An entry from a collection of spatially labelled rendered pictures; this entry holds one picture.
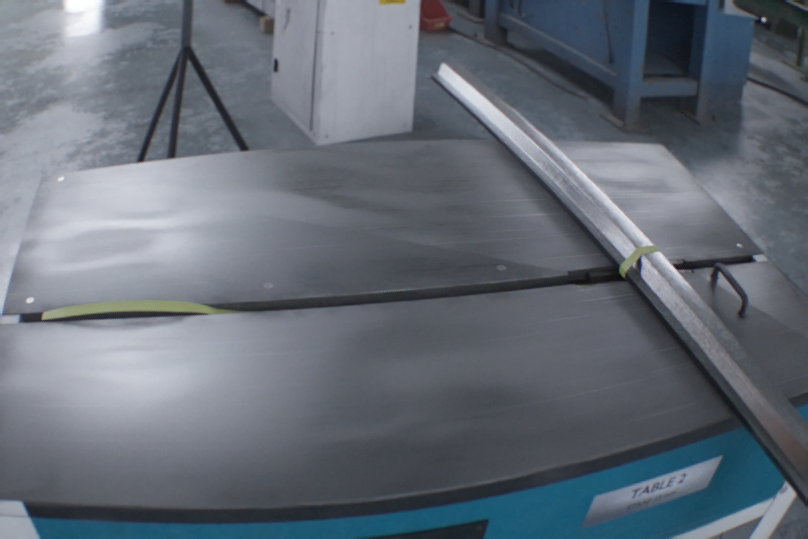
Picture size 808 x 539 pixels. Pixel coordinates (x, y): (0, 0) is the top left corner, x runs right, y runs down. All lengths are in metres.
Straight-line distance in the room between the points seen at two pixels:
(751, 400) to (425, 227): 0.42
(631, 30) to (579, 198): 2.32
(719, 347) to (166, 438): 0.49
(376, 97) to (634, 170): 1.80
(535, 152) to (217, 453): 0.60
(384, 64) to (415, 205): 1.88
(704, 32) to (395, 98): 1.57
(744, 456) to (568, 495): 0.23
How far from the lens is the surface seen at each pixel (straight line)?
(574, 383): 0.70
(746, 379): 0.73
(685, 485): 0.77
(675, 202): 1.05
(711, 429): 0.71
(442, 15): 4.33
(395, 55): 2.78
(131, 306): 0.75
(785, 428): 0.69
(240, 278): 0.79
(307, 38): 2.76
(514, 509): 0.65
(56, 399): 0.68
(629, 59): 3.27
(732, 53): 4.17
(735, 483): 0.84
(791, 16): 5.73
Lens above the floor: 1.17
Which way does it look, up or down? 32 degrees down
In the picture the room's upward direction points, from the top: 4 degrees clockwise
